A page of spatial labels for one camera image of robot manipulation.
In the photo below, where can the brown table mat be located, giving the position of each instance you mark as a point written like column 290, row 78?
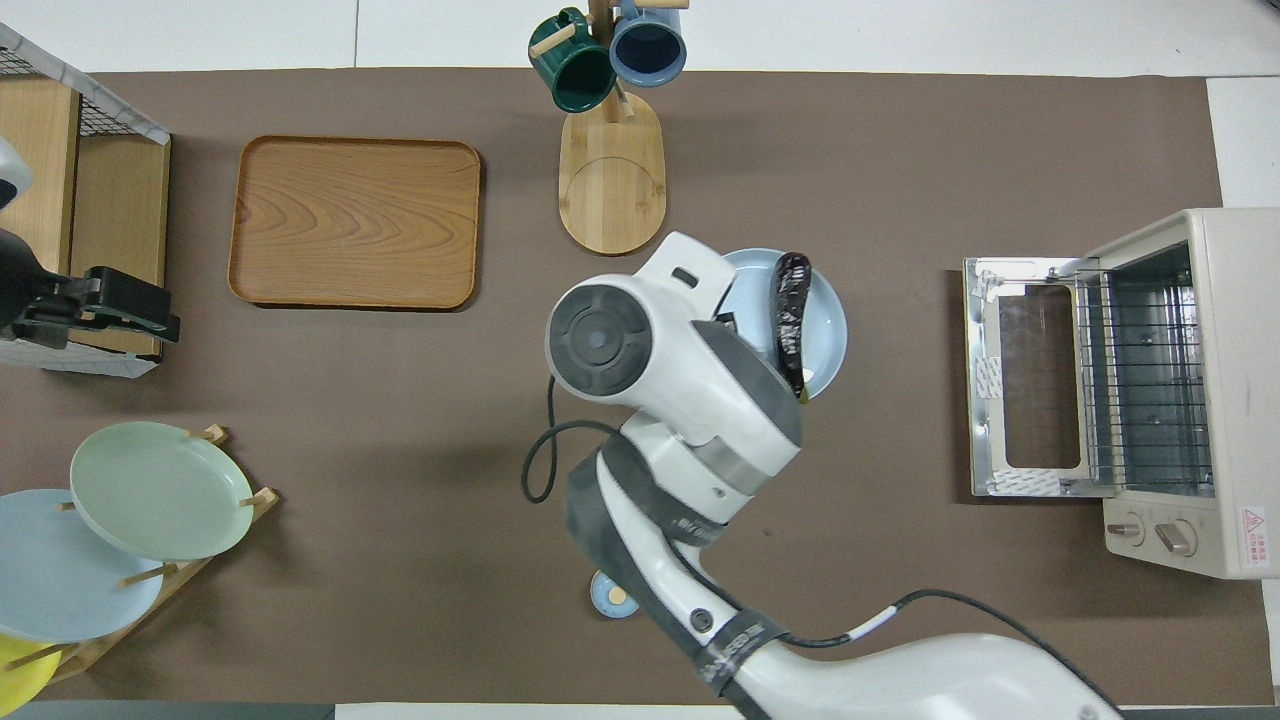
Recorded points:
column 850, row 550

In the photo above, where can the small blue lidded jar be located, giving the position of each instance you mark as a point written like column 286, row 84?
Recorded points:
column 603, row 598

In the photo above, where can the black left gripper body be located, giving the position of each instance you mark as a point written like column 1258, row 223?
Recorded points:
column 50, row 315

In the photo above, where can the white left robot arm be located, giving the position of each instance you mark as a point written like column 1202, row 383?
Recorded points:
column 15, row 270

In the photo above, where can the blue grey mug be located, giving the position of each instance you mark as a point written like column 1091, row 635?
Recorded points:
column 648, row 50

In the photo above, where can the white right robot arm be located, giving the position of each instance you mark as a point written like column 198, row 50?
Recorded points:
column 680, row 380

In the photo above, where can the rectangular wooden tray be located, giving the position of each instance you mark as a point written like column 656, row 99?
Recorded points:
column 355, row 220

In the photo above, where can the silver oven knob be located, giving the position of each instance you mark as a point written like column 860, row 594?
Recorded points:
column 1177, row 538
column 1127, row 530

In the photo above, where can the dark green mug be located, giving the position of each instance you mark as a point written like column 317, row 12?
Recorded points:
column 580, row 75

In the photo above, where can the dark purple eggplant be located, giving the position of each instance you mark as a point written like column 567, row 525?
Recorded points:
column 790, row 320

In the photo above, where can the pale green plate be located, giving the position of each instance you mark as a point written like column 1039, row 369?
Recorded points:
column 160, row 490

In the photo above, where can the wooden dish rack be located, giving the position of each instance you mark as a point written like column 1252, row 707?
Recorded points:
column 212, row 434

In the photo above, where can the yellow plate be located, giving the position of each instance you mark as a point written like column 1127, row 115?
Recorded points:
column 20, row 680

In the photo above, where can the small light blue plate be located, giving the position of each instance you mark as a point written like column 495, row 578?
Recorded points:
column 825, row 320

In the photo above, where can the wooden mug tree stand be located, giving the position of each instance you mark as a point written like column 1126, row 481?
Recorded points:
column 612, row 190

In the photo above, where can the large light blue plate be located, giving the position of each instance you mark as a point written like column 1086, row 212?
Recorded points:
column 60, row 590

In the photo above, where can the beige toaster oven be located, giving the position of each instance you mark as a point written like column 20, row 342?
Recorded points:
column 1240, row 400

